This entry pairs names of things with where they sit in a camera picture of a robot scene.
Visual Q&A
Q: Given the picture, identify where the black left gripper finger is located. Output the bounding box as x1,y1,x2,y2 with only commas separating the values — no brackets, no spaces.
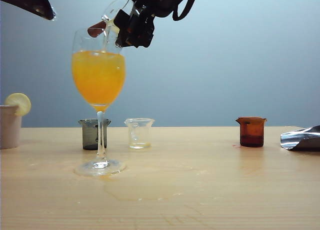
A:
0,0,57,21

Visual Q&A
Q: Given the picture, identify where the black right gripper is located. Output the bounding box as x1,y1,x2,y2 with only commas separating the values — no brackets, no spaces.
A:
113,0,192,50

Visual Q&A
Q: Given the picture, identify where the wine glass with orange juice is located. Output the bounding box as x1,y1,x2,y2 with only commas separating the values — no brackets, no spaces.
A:
71,27,127,177

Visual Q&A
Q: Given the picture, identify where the clear empty measuring cup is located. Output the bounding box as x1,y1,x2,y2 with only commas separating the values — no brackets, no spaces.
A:
123,117,156,150

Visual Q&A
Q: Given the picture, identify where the smoky grey measuring cup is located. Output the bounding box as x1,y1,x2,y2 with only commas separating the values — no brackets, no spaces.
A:
77,118,112,151

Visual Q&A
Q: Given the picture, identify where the white paper cup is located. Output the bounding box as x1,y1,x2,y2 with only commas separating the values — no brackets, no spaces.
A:
0,104,22,150

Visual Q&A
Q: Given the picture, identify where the amber brown measuring cup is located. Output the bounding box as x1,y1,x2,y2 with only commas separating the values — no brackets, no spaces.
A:
235,116,268,148

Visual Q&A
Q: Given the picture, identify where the yellow lemon slice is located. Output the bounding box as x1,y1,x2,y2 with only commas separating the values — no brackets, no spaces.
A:
4,92,32,117

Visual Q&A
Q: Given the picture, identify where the silver foil bag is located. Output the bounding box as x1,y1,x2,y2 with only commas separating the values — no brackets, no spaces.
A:
279,124,320,152

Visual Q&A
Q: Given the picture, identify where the flat black cable loop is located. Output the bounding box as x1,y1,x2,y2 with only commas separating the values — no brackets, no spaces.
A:
171,0,199,22

